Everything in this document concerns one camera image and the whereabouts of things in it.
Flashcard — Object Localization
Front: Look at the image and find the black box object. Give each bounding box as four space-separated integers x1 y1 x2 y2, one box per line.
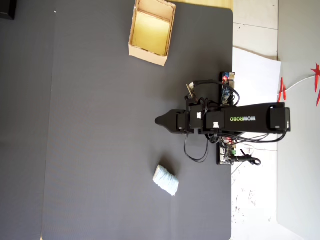
0 0 17 21

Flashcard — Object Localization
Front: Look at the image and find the big red star decoration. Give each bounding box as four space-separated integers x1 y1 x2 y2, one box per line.
310 62 320 108

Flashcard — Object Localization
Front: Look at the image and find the black camera USB cable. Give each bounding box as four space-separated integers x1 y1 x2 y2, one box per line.
191 79 241 106

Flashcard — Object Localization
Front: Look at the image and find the small camera circuit board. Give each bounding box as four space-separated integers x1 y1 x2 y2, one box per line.
185 82 199 104

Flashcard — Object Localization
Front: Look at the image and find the black arm base cable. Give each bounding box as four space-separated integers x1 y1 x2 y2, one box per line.
237 132 289 145

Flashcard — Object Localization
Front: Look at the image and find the large black table mat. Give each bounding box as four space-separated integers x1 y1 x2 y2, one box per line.
41 1 234 240

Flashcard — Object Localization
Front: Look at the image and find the thin black looped motor cable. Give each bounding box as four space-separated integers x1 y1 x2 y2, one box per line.
183 131 210 164

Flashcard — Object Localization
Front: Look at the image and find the black power plug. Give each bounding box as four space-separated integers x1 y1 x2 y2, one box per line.
232 154 262 167

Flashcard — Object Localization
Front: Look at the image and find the yellow sponge box lining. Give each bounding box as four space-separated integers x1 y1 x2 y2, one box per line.
132 10 173 56

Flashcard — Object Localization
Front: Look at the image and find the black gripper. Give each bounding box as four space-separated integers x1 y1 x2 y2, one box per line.
154 103 202 136

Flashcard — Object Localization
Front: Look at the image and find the white paper sheet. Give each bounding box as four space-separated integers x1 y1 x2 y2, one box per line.
231 46 283 152

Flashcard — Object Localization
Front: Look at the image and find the thin white cord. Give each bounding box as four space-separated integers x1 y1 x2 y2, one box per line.
284 74 316 93

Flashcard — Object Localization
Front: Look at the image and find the small red star decoration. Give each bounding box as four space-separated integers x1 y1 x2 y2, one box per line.
277 76 288 103

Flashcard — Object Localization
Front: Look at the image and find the white foam block blue thread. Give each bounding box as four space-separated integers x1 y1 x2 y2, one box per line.
152 164 180 198

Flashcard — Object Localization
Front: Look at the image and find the blue controller circuit board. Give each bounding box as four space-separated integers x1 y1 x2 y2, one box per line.
219 71 237 106

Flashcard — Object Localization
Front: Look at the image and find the circuit board with green terminal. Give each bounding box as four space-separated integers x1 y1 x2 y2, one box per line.
216 136 239 166

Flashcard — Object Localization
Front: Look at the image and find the open brown cardboard box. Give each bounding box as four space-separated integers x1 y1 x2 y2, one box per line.
128 0 177 67

